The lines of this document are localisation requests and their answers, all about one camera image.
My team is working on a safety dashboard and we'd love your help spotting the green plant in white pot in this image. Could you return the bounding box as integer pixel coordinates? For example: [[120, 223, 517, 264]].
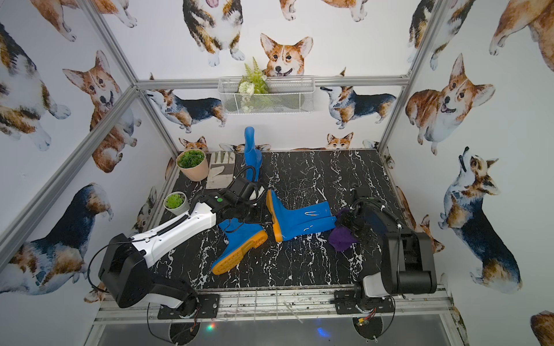
[[164, 193, 185, 210]]

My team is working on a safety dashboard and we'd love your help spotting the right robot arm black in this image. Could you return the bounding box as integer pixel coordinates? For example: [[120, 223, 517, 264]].
[[336, 198, 437, 298]]

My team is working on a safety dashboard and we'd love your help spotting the white grey work glove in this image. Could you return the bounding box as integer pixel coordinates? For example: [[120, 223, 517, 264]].
[[206, 151, 235, 190]]

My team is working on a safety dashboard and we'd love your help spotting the purple cloth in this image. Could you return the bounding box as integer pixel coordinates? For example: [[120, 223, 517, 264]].
[[328, 208, 359, 252]]

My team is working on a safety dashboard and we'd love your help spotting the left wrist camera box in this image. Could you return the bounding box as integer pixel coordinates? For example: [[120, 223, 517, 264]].
[[225, 177, 261, 203]]

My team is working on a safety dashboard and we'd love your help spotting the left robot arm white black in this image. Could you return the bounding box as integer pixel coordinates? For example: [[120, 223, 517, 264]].
[[99, 194, 268, 317]]

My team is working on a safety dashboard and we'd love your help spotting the green plant in pink pot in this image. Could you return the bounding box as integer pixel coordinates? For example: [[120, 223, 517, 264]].
[[177, 149, 206, 170]]

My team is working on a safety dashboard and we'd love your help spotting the white wire wall basket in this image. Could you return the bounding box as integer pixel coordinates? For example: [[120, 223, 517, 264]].
[[218, 76, 315, 115]]

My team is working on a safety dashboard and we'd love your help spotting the blue rubber boot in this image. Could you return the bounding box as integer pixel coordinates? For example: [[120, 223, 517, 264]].
[[212, 219, 268, 275], [266, 190, 336, 242], [244, 126, 263, 182]]

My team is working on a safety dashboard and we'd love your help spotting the fern and white flower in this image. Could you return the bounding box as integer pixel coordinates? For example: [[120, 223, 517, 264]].
[[237, 59, 271, 112]]

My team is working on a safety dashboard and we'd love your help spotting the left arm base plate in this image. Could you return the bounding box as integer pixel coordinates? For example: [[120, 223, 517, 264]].
[[157, 294, 221, 320]]

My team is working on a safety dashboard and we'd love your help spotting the small white plant pot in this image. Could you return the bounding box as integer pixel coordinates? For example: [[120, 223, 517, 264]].
[[164, 192, 190, 216]]

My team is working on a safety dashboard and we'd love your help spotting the pink ribbed plant pot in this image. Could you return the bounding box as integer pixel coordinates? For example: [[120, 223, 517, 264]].
[[176, 154, 209, 182]]

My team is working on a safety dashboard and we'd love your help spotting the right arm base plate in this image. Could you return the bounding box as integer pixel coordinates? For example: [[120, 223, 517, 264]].
[[330, 290, 395, 315]]

